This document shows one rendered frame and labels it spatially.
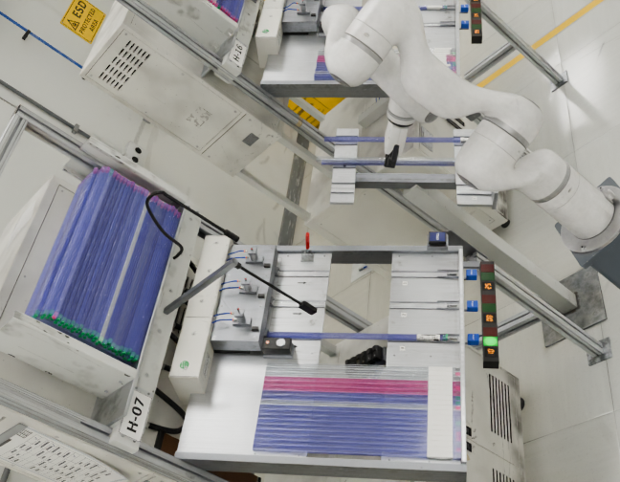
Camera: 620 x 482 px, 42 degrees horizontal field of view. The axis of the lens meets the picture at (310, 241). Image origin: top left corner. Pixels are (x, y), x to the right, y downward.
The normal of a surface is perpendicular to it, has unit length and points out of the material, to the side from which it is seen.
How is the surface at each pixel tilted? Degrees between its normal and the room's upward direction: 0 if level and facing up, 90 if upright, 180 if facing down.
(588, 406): 0
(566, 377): 0
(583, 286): 0
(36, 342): 90
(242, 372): 42
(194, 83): 90
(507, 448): 90
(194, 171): 90
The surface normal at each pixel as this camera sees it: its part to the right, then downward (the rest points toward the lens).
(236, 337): -0.12, -0.66
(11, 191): 0.65, -0.44
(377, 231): -0.11, 0.75
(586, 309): -0.75, -0.49
